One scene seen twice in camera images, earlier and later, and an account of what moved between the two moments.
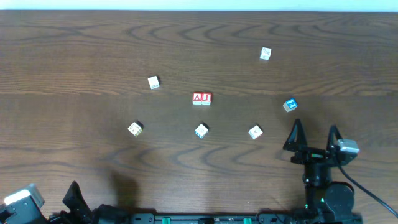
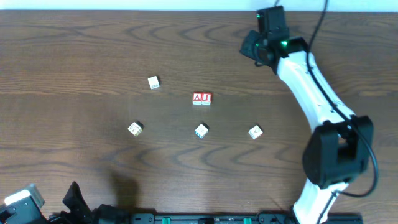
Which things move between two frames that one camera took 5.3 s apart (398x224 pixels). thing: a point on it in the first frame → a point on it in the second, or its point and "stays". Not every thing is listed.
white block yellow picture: (136, 128) stays
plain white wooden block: (154, 81) stays
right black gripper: (314, 154) → (249, 45)
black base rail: (245, 218) stays
